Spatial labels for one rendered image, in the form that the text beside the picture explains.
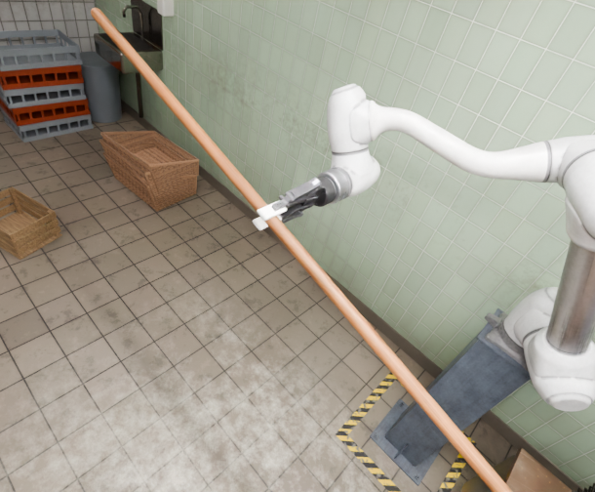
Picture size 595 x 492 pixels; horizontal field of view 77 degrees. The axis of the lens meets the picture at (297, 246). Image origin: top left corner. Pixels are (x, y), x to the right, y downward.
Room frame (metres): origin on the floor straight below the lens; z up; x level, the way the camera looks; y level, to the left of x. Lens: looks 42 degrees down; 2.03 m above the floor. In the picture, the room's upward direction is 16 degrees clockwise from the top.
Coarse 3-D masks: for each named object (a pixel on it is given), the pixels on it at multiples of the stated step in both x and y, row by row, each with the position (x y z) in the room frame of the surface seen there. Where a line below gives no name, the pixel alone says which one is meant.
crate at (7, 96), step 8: (0, 88) 2.58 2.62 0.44; (24, 88) 2.67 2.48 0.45; (32, 88) 2.71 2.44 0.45; (40, 88) 2.75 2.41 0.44; (48, 88) 2.80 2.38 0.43; (56, 88) 2.84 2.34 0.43; (64, 88) 2.90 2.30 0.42; (72, 88) 2.95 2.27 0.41; (80, 88) 3.00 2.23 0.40; (0, 96) 2.65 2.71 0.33; (8, 96) 2.56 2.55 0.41; (16, 96) 2.74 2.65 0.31; (24, 96) 2.78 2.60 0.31; (32, 96) 2.81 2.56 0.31; (40, 96) 2.84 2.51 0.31; (48, 96) 2.79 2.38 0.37; (56, 96) 2.91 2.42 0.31; (64, 96) 2.96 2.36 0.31; (72, 96) 2.94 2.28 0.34; (80, 96) 2.99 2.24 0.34; (8, 104) 2.54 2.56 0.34; (16, 104) 2.59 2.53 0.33; (24, 104) 2.63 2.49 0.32; (32, 104) 2.68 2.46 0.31; (40, 104) 2.73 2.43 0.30
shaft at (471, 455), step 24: (120, 48) 1.00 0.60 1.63; (144, 72) 0.94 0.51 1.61; (168, 96) 0.89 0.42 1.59; (192, 120) 0.84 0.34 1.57; (216, 144) 0.80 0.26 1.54; (288, 240) 0.62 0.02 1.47; (312, 264) 0.58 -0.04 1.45; (336, 288) 0.55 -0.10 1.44; (384, 360) 0.44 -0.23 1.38; (408, 384) 0.41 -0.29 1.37; (432, 408) 0.38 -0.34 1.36; (456, 432) 0.35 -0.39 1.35; (480, 456) 0.33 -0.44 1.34
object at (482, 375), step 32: (480, 352) 0.90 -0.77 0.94; (384, 384) 1.23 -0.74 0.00; (448, 384) 0.90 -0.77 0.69; (480, 384) 0.85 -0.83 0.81; (512, 384) 0.82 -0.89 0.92; (352, 416) 0.98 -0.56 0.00; (416, 416) 0.89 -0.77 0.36; (480, 416) 0.81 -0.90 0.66; (352, 448) 0.81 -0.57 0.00; (384, 448) 0.86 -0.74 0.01; (416, 448) 0.84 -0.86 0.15; (384, 480) 0.71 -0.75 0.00; (416, 480) 0.74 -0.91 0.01; (448, 480) 0.79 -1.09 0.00
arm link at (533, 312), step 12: (552, 288) 0.97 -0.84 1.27; (528, 300) 0.95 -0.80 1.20; (540, 300) 0.93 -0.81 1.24; (552, 300) 0.92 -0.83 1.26; (516, 312) 0.95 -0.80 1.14; (528, 312) 0.91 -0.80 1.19; (540, 312) 0.89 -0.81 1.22; (504, 324) 0.95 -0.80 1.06; (516, 324) 0.91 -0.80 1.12; (528, 324) 0.87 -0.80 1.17; (540, 324) 0.86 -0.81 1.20; (516, 336) 0.88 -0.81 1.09
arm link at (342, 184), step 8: (336, 168) 0.89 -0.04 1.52; (320, 176) 0.87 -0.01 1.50; (328, 176) 0.85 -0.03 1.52; (336, 176) 0.85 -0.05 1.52; (344, 176) 0.87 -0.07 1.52; (336, 184) 0.84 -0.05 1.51; (344, 184) 0.85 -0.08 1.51; (336, 192) 0.83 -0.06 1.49; (344, 192) 0.84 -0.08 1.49; (336, 200) 0.83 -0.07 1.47
